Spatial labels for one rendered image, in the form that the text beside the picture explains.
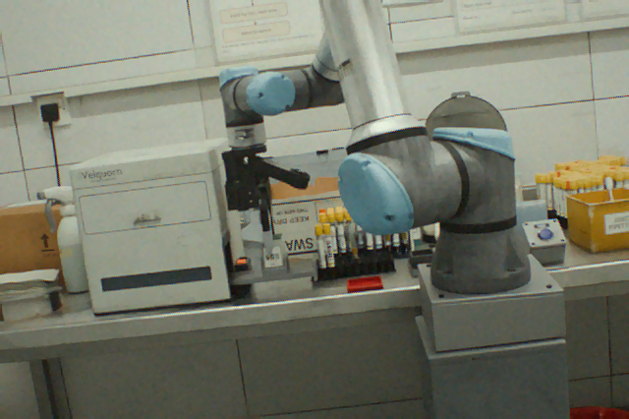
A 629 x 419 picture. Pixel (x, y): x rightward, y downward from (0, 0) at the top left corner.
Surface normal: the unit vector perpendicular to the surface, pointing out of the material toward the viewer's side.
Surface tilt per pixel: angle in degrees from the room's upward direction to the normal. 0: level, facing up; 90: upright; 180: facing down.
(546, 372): 90
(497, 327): 90
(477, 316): 90
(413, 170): 73
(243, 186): 90
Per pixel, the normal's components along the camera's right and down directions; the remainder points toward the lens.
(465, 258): -0.47, -0.07
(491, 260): 0.09, -0.11
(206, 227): -0.03, 0.17
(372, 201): -0.83, 0.31
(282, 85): 0.48, 0.08
